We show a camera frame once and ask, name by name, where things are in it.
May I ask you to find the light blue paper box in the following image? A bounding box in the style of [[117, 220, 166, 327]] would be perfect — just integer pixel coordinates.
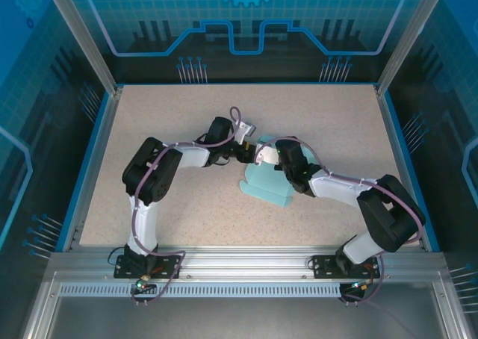
[[238, 133, 317, 208]]

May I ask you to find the connector with green light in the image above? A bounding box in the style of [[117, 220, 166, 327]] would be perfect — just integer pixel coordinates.
[[350, 278, 376, 293], [134, 274, 158, 293]]

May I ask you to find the grey metal base panel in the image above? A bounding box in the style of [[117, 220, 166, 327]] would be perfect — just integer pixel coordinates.
[[22, 271, 468, 339]]

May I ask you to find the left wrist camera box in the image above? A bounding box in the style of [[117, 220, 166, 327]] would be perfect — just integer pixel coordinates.
[[235, 120, 258, 144]]

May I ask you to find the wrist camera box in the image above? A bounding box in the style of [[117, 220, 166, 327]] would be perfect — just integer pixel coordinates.
[[235, 120, 258, 144], [253, 144, 281, 167]]

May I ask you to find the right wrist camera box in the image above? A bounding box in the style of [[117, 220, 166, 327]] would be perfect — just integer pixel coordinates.
[[253, 144, 281, 167]]

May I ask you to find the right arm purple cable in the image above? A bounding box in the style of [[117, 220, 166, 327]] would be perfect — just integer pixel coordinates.
[[253, 136, 426, 306]]

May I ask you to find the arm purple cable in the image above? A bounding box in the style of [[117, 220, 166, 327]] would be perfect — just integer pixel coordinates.
[[253, 136, 426, 306], [129, 106, 243, 307]]

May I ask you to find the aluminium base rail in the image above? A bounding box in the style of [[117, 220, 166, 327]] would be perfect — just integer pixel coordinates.
[[48, 246, 445, 280]]

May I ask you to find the aluminium side rail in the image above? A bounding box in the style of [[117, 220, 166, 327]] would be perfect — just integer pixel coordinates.
[[374, 87, 444, 252], [61, 87, 124, 252]]

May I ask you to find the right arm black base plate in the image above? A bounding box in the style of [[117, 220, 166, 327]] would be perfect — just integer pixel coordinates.
[[310, 255, 381, 280]]

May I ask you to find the slotted grey cable duct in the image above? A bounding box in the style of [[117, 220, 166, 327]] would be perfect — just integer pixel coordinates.
[[59, 283, 343, 299]]

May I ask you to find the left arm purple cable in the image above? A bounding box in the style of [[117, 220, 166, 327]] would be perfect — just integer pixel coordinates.
[[129, 106, 243, 307]]

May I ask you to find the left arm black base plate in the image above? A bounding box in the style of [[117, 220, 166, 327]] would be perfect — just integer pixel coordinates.
[[114, 255, 183, 280]]

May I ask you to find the aluminium frame post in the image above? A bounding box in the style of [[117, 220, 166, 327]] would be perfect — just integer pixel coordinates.
[[41, 0, 125, 96], [375, 0, 440, 96]]

